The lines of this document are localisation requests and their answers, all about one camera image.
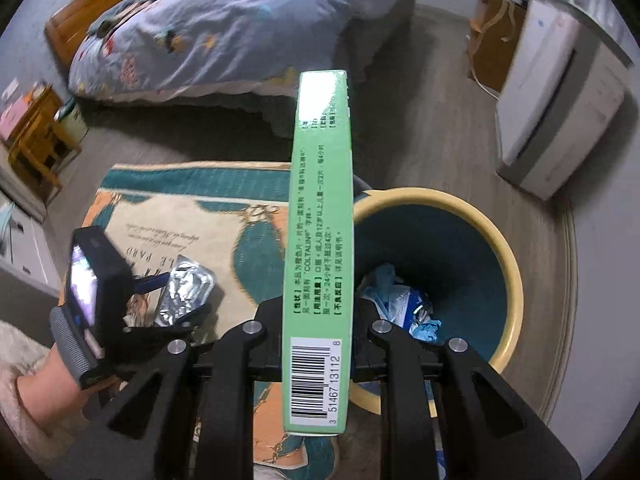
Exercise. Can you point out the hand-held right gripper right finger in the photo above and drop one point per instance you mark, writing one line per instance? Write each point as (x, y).
(367, 345)

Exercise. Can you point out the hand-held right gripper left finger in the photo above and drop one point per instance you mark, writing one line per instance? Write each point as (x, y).
(270, 340)

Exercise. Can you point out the light blue packet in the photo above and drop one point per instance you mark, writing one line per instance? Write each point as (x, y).
(425, 331)

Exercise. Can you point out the green white medicine box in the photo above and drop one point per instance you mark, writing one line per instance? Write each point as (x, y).
(320, 240)

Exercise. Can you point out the small wooden chair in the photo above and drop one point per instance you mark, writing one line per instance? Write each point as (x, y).
(40, 145)

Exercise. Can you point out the wooden cabinet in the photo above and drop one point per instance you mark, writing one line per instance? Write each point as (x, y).
(492, 55)

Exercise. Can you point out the silver foil packet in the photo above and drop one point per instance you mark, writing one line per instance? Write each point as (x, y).
(185, 290)

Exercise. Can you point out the printed blue duvet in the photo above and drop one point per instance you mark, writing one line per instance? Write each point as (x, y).
(240, 25)

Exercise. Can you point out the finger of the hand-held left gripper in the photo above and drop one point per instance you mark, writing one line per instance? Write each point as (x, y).
(150, 283)
(165, 332)

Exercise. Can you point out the wooden bed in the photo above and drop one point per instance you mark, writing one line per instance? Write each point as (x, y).
(80, 15)

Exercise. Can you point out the yellow rimmed teal bin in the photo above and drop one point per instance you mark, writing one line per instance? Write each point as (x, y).
(450, 240)

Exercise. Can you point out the teal orange patterned cushion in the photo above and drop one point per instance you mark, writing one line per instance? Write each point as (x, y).
(210, 220)

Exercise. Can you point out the white air purifier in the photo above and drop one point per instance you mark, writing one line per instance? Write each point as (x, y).
(545, 110)

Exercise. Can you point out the pale green lidded container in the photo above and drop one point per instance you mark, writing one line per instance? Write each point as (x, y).
(75, 122)

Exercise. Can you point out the pink box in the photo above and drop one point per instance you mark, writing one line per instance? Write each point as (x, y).
(12, 120)

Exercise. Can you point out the white tissue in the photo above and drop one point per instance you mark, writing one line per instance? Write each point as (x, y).
(387, 295)

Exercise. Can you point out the person's left forearm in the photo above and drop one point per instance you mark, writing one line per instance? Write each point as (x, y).
(45, 385)

